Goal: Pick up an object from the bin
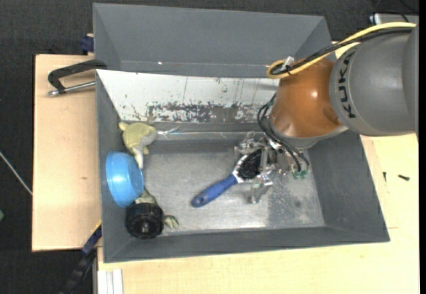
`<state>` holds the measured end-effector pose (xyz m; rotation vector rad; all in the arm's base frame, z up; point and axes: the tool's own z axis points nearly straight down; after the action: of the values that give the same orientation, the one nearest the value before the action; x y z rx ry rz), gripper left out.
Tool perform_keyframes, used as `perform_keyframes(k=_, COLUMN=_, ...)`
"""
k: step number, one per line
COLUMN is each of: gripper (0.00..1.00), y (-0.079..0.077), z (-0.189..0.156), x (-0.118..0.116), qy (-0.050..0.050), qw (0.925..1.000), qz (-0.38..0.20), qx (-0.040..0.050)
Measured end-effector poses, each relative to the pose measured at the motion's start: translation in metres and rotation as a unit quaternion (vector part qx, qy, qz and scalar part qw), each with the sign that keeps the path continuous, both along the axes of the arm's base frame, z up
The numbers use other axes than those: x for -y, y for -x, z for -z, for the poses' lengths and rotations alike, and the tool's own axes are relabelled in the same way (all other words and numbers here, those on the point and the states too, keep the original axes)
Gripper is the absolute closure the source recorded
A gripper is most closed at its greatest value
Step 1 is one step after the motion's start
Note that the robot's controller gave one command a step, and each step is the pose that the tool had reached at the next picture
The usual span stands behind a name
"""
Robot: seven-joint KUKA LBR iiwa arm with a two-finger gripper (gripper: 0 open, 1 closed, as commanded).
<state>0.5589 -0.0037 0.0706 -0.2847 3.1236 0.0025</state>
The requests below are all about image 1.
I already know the pale green plush toy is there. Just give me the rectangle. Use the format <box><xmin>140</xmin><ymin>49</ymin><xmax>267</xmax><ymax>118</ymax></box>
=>
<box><xmin>118</xmin><ymin>121</ymin><xmax>159</xmax><ymax>170</ymax></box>

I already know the grey metal bin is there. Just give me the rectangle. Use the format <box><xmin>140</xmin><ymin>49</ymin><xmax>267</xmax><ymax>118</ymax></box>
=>
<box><xmin>91</xmin><ymin>2</ymin><xmax>391</xmax><ymax>263</ymax></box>

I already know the pale wood board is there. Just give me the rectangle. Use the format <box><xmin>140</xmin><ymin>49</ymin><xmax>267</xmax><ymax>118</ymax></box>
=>
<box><xmin>31</xmin><ymin>53</ymin><xmax>103</xmax><ymax>252</ymax></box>

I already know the black round ribbed knob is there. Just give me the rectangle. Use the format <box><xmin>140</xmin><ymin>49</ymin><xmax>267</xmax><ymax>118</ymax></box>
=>
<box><xmin>125</xmin><ymin>202</ymin><xmax>165</xmax><ymax>239</ymax></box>

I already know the green toy animal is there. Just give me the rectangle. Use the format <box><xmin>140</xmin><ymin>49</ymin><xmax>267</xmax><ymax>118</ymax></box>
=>
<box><xmin>134</xmin><ymin>188</ymin><xmax>180</xmax><ymax>231</ymax></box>

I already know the blue plastic bowl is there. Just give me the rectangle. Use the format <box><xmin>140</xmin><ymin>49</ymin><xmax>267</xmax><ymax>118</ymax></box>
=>
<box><xmin>105</xmin><ymin>151</ymin><xmax>145</xmax><ymax>209</ymax></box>

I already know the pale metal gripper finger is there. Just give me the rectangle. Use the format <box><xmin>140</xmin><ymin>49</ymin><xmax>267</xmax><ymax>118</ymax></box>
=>
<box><xmin>258</xmin><ymin>149</ymin><xmax>272</xmax><ymax>177</ymax></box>
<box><xmin>246</xmin><ymin>174</ymin><xmax>276</xmax><ymax>204</ymax></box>

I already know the blue handled black hairbrush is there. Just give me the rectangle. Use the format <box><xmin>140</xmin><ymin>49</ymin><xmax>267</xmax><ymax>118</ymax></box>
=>
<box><xmin>190</xmin><ymin>149</ymin><xmax>264</xmax><ymax>209</ymax></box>

